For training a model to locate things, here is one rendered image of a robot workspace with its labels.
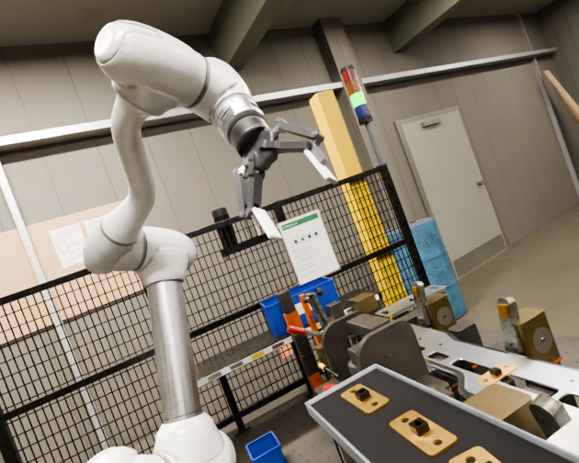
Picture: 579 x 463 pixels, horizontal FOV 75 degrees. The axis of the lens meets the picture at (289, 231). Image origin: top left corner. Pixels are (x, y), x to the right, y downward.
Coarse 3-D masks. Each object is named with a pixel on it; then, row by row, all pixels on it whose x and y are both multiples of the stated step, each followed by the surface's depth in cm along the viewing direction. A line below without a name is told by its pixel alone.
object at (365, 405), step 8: (360, 384) 59; (344, 392) 58; (360, 392) 55; (368, 392) 54; (376, 392) 55; (352, 400) 55; (360, 400) 54; (368, 400) 54; (376, 400) 53; (384, 400) 52; (360, 408) 52; (368, 408) 52; (376, 408) 51
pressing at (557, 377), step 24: (432, 336) 105; (432, 360) 92; (456, 360) 88; (480, 360) 84; (504, 360) 81; (528, 360) 78; (480, 384) 76; (504, 384) 73; (552, 384) 68; (576, 384) 66; (576, 408) 60
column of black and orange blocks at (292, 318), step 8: (280, 296) 142; (288, 296) 143; (280, 304) 144; (288, 304) 142; (288, 312) 142; (296, 312) 143; (288, 320) 142; (296, 320) 143; (296, 336) 142; (304, 336) 143; (296, 344) 144; (304, 344) 143; (304, 352) 143; (312, 352) 144; (304, 360) 142; (312, 360) 143; (304, 368) 144; (312, 368) 143; (312, 376) 143; (320, 376) 144; (312, 384) 143; (320, 384) 144
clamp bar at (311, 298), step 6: (318, 288) 116; (306, 294) 116; (312, 294) 114; (318, 294) 116; (306, 300) 114; (312, 300) 114; (318, 300) 114; (312, 306) 114; (318, 306) 114; (318, 312) 114; (324, 312) 114; (318, 318) 116; (324, 318) 114; (324, 324) 114
